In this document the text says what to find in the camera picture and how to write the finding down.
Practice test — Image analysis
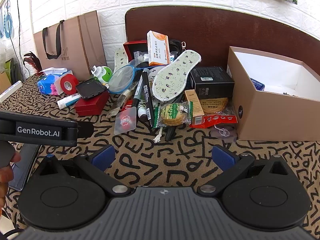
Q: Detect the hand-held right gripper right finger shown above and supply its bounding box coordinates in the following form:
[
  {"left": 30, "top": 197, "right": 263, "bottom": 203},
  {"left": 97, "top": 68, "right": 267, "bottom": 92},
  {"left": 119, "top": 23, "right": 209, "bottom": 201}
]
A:
[{"left": 197, "top": 144, "right": 297, "bottom": 197}]

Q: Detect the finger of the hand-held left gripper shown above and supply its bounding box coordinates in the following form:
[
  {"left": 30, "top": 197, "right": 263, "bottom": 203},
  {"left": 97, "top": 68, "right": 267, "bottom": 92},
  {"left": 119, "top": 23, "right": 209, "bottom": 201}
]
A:
[{"left": 76, "top": 121, "right": 95, "bottom": 138}]

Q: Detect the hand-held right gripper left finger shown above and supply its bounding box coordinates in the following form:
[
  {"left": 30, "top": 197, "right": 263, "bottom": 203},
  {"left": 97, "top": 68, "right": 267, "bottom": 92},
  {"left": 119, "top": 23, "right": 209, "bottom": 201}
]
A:
[{"left": 32, "top": 144, "right": 132, "bottom": 197}]

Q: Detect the brown cardboard box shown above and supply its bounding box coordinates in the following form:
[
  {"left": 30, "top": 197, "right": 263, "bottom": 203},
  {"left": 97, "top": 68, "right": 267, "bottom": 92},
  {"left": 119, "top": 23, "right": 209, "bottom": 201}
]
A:
[{"left": 226, "top": 46, "right": 320, "bottom": 142}]

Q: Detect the black marker pen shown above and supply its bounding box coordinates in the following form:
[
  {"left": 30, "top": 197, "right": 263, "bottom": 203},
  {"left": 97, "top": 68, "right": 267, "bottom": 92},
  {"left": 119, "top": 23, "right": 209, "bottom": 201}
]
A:
[
  {"left": 131, "top": 71, "right": 143, "bottom": 114},
  {"left": 142, "top": 69, "right": 154, "bottom": 127}
]

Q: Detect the green cracker packet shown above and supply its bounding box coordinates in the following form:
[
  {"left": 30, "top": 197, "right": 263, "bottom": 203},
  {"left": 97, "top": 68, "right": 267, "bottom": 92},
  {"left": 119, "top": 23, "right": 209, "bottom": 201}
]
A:
[{"left": 152, "top": 101, "right": 194, "bottom": 130}]

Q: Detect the person's left hand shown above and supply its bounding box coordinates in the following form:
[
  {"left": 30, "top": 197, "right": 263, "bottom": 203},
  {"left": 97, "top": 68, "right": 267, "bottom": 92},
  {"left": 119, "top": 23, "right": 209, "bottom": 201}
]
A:
[{"left": 0, "top": 152, "right": 22, "bottom": 217}]

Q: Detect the clear suction hook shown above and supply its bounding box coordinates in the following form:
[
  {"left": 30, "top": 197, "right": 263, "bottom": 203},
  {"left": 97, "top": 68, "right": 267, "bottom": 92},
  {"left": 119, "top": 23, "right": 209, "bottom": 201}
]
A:
[{"left": 210, "top": 124, "right": 236, "bottom": 141}]

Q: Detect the dark red jewellery box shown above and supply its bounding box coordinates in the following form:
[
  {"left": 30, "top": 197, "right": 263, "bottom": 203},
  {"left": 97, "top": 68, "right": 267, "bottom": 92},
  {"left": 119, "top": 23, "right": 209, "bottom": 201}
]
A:
[{"left": 74, "top": 91, "right": 111, "bottom": 117}]

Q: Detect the white tube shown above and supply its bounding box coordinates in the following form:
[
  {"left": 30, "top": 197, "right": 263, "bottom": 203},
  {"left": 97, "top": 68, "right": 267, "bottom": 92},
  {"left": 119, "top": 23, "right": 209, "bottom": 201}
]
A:
[{"left": 57, "top": 92, "right": 83, "bottom": 110}]

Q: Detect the red snack packet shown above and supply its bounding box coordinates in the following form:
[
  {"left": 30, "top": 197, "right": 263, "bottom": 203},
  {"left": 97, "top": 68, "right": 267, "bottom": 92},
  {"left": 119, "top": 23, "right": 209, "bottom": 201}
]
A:
[{"left": 189, "top": 114, "right": 238, "bottom": 129}]

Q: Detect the black smartphone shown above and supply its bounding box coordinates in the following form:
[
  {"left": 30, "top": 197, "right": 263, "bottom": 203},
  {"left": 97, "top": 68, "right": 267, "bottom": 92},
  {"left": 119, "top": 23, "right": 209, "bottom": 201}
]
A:
[{"left": 8, "top": 144, "right": 42, "bottom": 192}]

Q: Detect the clear bag with red clip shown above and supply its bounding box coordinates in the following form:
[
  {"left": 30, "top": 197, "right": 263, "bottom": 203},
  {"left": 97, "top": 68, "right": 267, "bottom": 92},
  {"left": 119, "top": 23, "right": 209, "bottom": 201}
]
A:
[{"left": 114, "top": 107, "right": 138, "bottom": 136}]

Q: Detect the black flat case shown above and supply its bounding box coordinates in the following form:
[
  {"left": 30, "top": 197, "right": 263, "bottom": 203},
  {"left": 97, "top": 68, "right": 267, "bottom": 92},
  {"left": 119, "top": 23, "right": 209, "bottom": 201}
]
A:
[{"left": 75, "top": 78, "right": 110, "bottom": 101}]

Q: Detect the blue tissue pack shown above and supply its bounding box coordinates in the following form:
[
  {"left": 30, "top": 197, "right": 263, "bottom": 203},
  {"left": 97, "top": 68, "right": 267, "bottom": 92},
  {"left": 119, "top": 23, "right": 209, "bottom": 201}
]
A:
[{"left": 37, "top": 67, "right": 68, "bottom": 96}]

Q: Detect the flat white box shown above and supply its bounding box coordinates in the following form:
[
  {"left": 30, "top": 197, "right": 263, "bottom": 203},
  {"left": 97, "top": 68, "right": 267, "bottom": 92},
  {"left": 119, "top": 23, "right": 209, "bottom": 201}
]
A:
[{"left": 0, "top": 80, "right": 23, "bottom": 103}]

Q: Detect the red tape roll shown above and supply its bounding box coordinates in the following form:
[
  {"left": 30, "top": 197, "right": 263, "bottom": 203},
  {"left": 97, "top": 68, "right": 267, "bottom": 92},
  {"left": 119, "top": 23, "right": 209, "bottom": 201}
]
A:
[{"left": 54, "top": 71, "right": 77, "bottom": 96}]

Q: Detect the letter printed blanket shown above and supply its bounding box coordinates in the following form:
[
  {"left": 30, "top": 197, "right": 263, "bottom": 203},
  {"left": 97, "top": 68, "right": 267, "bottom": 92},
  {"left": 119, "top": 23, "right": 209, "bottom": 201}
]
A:
[{"left": 0, "top": 72, "right": 320, "bottom": 240}]

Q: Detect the white green plastic bottle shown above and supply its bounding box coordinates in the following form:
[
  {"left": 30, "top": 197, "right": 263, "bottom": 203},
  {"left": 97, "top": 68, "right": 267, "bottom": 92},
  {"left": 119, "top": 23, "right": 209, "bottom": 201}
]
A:
[{"left": 90, "top": 65, "right": 113, "bottom": 84}]

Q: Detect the tan cylindrical tube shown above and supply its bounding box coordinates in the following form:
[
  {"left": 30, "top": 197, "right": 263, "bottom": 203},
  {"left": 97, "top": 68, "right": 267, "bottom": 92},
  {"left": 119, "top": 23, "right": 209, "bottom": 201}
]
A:
[{"left": 184, "top": 89, "right": 205, "bottom": 125}]

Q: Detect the blue rimmed mesh strainer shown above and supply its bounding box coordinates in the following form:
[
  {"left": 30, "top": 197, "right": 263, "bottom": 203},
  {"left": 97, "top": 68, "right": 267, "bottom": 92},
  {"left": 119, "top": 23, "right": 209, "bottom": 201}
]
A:
[{"left": 108, "top": 64, "right": 143, "bottom": 94}]

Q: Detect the dark red feather duster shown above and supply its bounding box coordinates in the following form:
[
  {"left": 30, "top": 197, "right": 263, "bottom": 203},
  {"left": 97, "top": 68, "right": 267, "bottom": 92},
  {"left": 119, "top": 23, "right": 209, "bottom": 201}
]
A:
[{"left": 23, "top": 51, "right": 43, "bottom": 77}]

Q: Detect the black product box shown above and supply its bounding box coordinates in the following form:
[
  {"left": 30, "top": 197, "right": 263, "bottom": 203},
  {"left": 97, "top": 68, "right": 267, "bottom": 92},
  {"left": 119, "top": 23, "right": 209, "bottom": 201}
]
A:
[{"left": 187, "top": 66, "right": 235, "bottom": 100}]

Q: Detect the blue packet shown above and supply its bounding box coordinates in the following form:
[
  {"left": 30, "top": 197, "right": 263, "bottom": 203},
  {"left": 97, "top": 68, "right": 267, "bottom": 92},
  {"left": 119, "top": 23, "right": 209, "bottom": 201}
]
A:
[{"left": 250, "top": 78, "right": 265, "bottom": 92}]

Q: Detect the small floral fabric insole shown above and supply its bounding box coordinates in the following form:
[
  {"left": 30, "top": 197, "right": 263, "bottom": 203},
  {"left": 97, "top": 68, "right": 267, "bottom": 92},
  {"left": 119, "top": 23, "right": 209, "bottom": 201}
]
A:
[{"left": 114, "top": 47, "right": 129, "bottom": 73}]

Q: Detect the brown paper shopping bag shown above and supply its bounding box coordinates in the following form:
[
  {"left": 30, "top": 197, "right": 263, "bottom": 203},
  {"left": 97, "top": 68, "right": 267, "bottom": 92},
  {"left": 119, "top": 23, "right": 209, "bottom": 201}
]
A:
[{"left": 33, "top": 10, "right": 107, "bottom": 80}]

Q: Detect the open red gift box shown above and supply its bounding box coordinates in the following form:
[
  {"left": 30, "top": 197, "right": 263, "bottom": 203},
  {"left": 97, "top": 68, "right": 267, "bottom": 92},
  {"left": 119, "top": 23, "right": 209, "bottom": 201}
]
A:
[{"left": 123, "top": 40, "right": 148, "bottom": 61}]

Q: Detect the large floral fabric insole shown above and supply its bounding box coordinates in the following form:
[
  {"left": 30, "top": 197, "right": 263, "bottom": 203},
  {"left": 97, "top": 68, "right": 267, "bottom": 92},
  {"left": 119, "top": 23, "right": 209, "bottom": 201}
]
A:
[{"left": 152, "top": 50, "right": 202, "bottom": 103}]

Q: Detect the white orange medicine box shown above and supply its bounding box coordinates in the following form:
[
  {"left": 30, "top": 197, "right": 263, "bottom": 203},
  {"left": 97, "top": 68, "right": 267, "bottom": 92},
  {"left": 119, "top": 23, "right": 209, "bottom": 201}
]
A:
[{"left": 146, "top": 30, "right": 172, "bottom": 67}]

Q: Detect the brown wooden headboard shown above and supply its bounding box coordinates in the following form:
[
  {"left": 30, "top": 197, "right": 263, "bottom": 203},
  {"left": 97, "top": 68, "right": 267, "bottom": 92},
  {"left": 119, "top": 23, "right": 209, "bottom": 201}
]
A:
[{"left": 124, "top": 5, "right": 320, "bottom": 82}]

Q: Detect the white string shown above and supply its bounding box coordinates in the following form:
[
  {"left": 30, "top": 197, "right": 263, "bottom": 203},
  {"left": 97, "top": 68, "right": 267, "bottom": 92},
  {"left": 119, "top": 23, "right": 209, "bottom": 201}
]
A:
[{"left": 153, "top": 127, "right": 163, "bottom": 143}]

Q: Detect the blue wall decal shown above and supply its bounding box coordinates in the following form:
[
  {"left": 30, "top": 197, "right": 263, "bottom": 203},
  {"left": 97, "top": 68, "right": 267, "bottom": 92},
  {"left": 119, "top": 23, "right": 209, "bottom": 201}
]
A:
[{"left": 0, "top": 0, "right": 16, "bottom": 40}]

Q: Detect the black strap bag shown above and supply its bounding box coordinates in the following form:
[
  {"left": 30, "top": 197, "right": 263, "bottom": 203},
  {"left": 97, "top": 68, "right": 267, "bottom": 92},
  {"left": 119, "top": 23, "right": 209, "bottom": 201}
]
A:
[{"left": 169, "top": 39, "right": 188, "bottom": 53}]

